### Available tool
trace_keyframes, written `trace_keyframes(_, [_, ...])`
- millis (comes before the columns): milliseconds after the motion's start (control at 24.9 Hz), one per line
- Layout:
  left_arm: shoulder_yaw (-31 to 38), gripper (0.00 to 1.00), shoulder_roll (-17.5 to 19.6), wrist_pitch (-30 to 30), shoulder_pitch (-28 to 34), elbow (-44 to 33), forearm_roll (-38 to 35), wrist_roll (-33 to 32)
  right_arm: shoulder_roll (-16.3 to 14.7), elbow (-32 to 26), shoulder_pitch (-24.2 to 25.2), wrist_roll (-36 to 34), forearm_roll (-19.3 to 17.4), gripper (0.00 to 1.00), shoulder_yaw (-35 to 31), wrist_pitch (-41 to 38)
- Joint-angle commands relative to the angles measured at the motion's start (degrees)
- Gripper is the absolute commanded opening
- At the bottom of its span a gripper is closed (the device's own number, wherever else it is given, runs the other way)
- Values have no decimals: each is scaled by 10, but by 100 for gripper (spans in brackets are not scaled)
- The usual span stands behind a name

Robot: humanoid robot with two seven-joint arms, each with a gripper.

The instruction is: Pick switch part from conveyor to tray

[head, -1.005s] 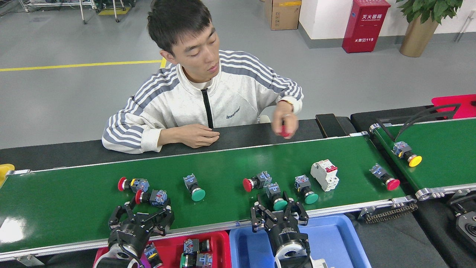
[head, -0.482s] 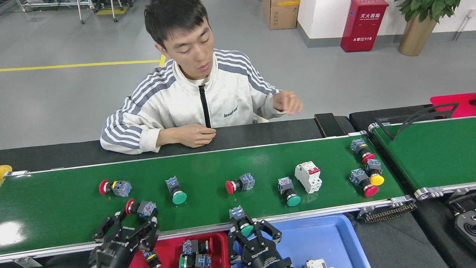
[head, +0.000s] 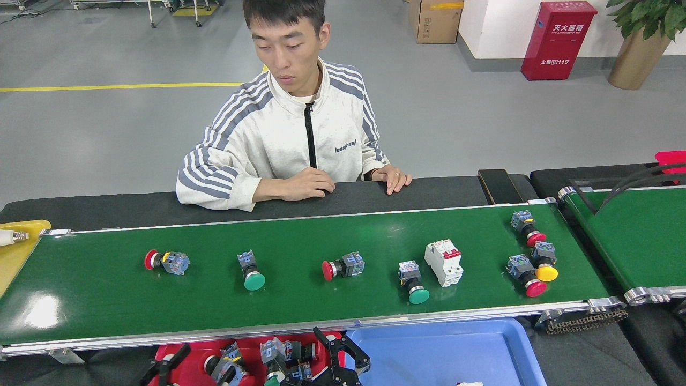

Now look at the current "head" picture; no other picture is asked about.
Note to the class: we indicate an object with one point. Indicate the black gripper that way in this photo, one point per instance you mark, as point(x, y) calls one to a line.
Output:
point(335, 380)

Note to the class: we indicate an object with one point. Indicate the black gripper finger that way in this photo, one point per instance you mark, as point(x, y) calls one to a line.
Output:
point(174, 364)

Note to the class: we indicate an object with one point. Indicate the yellow mushroom push button switch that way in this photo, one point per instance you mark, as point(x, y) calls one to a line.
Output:
point(546, 273)

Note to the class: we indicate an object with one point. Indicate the red plastic tray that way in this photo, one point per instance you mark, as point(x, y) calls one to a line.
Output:
point(253, 356)

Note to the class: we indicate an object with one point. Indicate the blue plastic tray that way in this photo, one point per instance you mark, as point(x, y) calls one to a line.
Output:
point(439, 354)

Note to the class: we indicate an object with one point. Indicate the long green conveyor belt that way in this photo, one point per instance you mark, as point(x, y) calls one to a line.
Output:
point(107, 300)

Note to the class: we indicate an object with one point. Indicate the yellow plastic tray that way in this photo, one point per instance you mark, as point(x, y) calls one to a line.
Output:
point(16, 268)

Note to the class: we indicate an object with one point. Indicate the green feeder conveyor belt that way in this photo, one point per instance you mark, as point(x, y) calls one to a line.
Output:
point(643, 246)

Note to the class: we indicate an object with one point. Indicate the person's right hand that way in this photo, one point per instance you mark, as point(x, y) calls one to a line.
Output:
point(308, 182)

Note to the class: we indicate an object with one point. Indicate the person's left hand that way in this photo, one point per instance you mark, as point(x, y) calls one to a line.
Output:
point(391, 174)

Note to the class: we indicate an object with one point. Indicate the white light bulb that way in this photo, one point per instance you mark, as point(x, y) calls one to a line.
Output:
point(8, 238)

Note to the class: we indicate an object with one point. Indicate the black flat panel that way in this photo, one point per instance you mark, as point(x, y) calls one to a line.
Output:
point(501, 186)

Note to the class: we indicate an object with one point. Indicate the person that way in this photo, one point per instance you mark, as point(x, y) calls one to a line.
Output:
point(278, 134)

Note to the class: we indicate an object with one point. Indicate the black guide bar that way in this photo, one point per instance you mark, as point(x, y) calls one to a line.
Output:
point(583, 200)

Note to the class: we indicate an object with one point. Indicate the cardboard box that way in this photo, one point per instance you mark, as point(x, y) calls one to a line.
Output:
point(437, 24)

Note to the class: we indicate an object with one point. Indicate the white wheeled stand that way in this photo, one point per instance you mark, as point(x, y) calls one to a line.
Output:
point(153, 16)

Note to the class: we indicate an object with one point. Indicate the yellow floor plate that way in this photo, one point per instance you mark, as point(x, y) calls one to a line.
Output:
point(195, 9)

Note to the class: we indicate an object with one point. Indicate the small red bin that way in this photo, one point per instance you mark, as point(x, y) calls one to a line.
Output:
point(670, 157)

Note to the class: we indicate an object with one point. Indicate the red fire extinguisher cabinet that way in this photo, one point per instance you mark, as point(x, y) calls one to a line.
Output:
point(558, 43)

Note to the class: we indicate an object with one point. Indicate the gold plant pot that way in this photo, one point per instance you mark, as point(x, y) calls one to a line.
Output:
point(638, 64)

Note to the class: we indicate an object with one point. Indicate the green potted plant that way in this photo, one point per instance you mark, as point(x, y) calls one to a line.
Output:
point(651, 16)

